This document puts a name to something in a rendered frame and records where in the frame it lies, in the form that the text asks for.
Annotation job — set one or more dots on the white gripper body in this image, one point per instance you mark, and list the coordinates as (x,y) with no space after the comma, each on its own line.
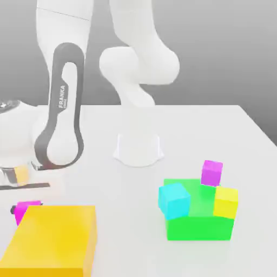
(26,191)

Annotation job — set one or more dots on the large green box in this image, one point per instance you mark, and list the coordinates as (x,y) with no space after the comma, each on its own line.
(199,228)

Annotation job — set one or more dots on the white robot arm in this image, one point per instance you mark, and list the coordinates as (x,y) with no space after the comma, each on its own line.
(65,32)

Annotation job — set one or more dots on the small cyan cube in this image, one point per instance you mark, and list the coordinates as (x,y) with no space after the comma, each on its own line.
(173,201)

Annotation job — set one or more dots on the small yellow cube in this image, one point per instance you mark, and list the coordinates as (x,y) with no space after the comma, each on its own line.
(226,202)

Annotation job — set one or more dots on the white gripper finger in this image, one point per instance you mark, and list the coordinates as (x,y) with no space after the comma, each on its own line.
(41,203)
(13,210)

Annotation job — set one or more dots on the large orange box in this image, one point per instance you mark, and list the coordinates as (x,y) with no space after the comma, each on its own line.
(49,240)

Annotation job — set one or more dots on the small magenta cube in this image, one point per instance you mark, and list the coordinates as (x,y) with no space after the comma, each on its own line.
(21,208)

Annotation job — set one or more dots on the small purple cube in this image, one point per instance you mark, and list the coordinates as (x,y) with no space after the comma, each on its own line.
(211,173)

